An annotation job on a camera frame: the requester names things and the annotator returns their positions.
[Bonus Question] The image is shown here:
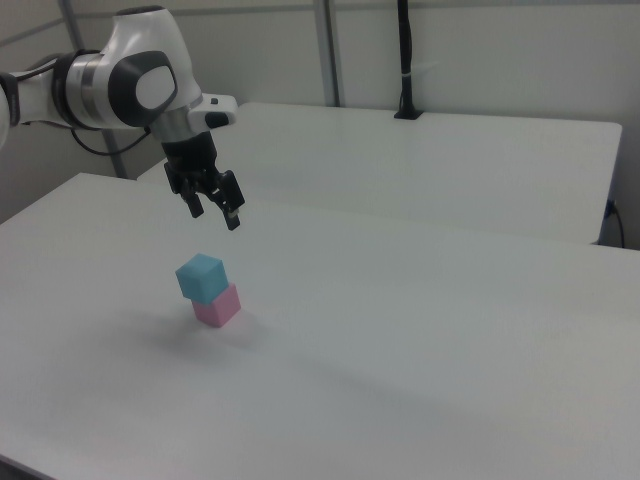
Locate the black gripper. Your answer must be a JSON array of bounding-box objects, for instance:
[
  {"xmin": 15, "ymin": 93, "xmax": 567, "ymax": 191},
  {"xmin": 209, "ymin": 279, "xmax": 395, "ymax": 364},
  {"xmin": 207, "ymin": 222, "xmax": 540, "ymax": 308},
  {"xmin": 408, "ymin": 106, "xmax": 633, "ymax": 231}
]
[{"xmin": 160, "ymin": 129, "xmax": 247, "ymax": 232}]

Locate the blue foam cube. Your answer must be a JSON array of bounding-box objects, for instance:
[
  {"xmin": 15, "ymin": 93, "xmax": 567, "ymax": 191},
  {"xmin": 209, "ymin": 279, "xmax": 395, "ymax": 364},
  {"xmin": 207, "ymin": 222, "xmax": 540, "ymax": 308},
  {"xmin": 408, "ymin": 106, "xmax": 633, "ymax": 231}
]
[{"xmin": 174, "ymin": 252, "xmax": 227, "ymax": 303}]

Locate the pink foam cube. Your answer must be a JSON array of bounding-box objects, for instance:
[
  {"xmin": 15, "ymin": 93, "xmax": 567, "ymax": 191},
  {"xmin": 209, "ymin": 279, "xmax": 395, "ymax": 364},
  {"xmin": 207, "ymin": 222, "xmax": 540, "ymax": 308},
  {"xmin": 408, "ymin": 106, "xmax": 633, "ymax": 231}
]
[{"xmin": 191, "ymin": 282, "xmax": 243, "ymax": 330}]

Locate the white back table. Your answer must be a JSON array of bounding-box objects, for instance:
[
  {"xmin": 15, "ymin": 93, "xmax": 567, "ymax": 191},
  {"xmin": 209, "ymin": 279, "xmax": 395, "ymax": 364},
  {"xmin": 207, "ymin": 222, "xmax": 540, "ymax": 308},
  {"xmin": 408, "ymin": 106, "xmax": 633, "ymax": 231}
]
[{"xmin": 135, "ymin": 101, "xmax": 624, "ymax": 246}]

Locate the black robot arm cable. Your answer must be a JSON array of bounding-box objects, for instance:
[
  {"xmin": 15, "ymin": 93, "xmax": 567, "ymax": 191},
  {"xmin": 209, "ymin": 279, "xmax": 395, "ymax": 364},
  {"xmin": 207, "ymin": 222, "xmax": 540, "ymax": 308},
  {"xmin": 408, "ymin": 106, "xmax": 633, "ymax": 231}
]
[{"xmin": 8, "ymin": 52, "xmax": 154, "ymax": 156}]

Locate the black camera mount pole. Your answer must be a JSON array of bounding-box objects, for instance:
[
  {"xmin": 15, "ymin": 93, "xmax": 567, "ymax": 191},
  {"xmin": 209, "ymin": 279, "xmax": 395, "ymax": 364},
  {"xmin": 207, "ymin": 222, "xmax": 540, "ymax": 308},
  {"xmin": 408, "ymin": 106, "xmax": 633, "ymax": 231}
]
[{"xmin": 393, "ymin": 0, "xmax": 425, "ymax": 121}]

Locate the black power cable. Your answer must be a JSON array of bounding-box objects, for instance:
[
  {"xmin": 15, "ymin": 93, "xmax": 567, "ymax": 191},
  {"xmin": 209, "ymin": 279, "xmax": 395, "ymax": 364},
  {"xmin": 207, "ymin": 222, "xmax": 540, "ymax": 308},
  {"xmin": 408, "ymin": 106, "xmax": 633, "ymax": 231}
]
[{"xmin": 597, "ymin": 199, "xmax": 627, "ymax": 249}]

